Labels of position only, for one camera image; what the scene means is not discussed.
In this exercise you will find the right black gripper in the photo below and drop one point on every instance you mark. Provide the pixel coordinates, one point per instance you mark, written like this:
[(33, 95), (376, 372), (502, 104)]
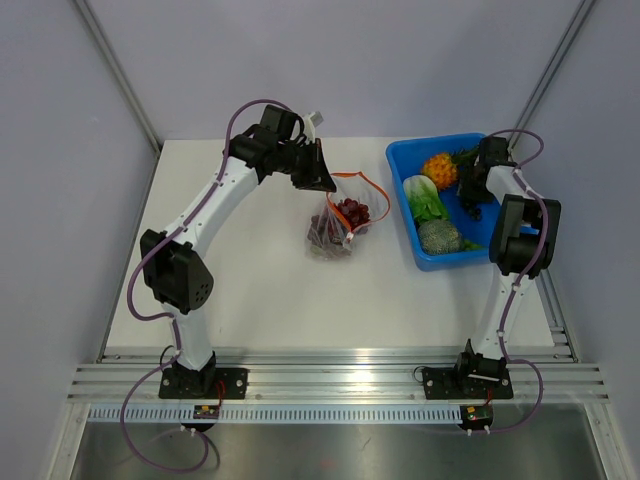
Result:
[(465, 190)]

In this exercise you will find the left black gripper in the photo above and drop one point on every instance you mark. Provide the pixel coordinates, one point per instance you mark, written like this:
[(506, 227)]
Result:
[(316, 176)]

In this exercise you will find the clear zip bag orange zipper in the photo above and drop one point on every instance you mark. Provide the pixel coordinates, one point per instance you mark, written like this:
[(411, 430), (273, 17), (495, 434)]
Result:
[(357, 186)]

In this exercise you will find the blue black grape bunch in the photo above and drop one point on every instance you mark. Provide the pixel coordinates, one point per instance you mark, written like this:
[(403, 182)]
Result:
[(472, 209)]

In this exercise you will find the dark purple grape bunch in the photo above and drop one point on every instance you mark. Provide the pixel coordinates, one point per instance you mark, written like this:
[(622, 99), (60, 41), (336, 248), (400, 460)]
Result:
[(326, 237)]

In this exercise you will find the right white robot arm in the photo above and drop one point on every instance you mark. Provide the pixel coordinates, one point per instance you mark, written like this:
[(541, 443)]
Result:
[(522, 245)]

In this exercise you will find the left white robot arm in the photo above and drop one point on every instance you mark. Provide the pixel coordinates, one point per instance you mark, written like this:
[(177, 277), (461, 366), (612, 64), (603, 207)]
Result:
[(173, 260)]

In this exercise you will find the orange toy pineapple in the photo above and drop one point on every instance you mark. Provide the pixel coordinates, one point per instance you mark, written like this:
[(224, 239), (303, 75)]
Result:
[(443, 168)]

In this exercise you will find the green cabbage toy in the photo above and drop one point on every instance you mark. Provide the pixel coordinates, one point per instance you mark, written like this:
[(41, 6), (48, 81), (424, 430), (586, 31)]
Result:
[(423, 199)]

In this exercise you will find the blue plastic bin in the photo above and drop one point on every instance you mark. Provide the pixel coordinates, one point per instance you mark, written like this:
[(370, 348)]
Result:
[(405, 159)]

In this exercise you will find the small green grape bunch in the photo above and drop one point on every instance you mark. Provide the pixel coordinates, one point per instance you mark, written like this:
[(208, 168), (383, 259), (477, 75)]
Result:
[(471, 246)]

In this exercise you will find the green cantaloupe melon toy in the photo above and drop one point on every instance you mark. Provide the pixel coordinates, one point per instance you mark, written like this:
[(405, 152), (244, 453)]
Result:
[(440, 237)]

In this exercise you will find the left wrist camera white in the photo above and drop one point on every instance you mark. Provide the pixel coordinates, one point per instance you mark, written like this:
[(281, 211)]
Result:
[(311, 122)]

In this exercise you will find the aluminium rail frame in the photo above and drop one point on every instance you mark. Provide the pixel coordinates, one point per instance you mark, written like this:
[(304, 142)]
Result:
[(340, 376)]

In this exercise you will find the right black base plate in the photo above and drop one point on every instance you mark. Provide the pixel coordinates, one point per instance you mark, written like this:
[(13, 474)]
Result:
[(442, 384)]

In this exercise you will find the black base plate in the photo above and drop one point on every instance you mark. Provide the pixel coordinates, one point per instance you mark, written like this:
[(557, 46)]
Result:
[(178, 383), (442, 384)]

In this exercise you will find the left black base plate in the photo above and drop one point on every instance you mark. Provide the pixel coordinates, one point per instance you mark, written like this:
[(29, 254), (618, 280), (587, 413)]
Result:
[(178, 383)]

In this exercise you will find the white slotted cable duct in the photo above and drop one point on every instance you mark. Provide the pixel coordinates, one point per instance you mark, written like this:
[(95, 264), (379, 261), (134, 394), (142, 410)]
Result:
[(278, 414)]

